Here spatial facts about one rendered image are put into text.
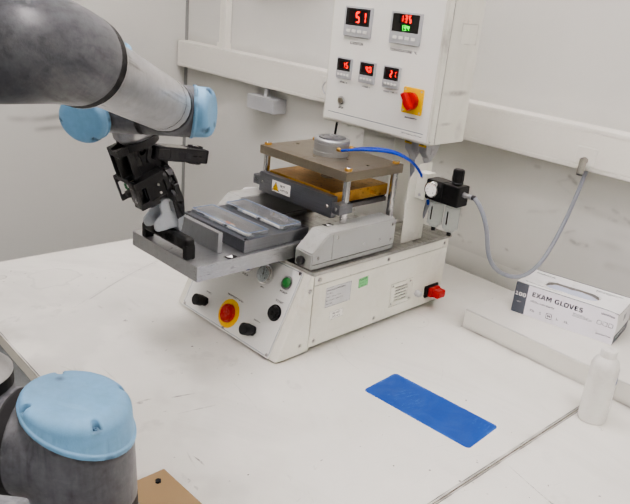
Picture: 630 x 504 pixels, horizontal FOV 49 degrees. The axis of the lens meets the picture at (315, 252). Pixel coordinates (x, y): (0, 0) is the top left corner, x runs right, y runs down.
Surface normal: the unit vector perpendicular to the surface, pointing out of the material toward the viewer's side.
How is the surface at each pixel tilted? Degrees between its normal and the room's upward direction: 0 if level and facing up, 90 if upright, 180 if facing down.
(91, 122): 105
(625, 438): 0
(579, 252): 90
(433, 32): 90
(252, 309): 65
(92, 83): 116
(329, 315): 90
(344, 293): 90
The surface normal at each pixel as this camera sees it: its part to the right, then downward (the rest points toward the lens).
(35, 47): 0.62, 0.31
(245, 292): -0.61, -0.22
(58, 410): 0.17, -0.93
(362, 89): -0.72, 0.18
